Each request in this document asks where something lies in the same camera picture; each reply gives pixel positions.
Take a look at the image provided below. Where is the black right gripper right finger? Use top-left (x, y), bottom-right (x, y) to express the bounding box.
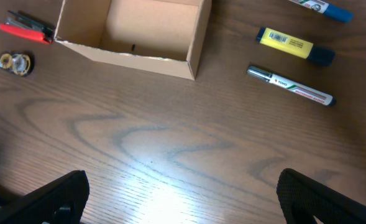
top-left (277, 168), bottom-right (366, 224)

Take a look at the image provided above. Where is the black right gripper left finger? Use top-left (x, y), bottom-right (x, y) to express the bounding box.
top-left (0, 170), bottom-right (89, 224)

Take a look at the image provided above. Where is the black whiteboard marker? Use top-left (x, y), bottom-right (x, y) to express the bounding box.
top-left (247, 65), bottom-right (336, 106)

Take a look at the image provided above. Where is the correction tape dispenser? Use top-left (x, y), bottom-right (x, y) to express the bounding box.
top-left (0, 52), bottom-right (34, 77)

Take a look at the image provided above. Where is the yellow highlighter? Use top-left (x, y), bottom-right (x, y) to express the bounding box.
top-left (256, 27), bottom-right (336, 66)

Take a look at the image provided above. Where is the blue whiteboard marker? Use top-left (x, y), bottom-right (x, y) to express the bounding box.
top-left (289, 0), bottom-right (354, 22)

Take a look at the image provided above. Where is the cardboard box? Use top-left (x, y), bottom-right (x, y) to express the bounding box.
top-left (54, 0), bottom-right (212, 80)

